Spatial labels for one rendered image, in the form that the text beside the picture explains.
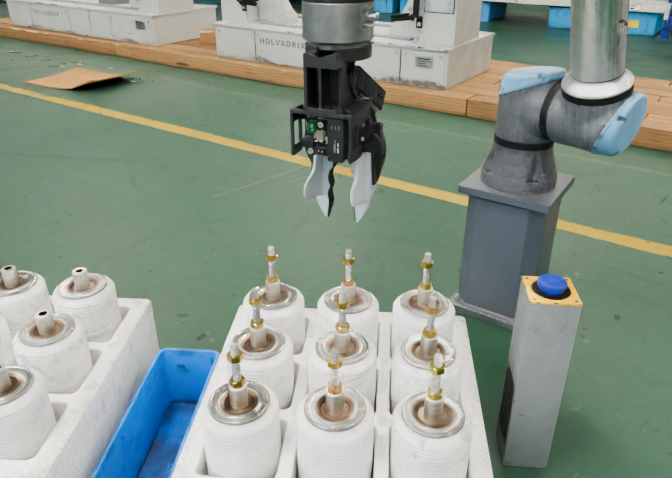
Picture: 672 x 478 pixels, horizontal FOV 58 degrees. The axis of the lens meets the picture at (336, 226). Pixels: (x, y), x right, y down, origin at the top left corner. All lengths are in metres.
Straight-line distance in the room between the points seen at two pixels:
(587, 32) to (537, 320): 0.47
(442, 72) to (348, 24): 2.26
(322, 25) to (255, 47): 2.86
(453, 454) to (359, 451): 0.11
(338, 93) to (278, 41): 2.74
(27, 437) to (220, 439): 0.26
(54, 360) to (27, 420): 0.10
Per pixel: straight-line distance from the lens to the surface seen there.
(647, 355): 1.39
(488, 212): 1.26
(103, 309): 1.04
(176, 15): 4.18
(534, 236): 1.27
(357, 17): 0.63
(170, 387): 1.15
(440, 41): 2.94
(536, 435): 1.04
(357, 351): 0.85
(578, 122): 1.14
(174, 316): 1.39
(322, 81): 0.63
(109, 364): 1.00
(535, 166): 1.24
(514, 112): 1.21
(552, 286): 0.89
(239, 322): 1.04
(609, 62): 1.10
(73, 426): 0.92
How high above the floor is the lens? 0.78
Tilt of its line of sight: 27 degrees down
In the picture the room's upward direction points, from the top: straight up
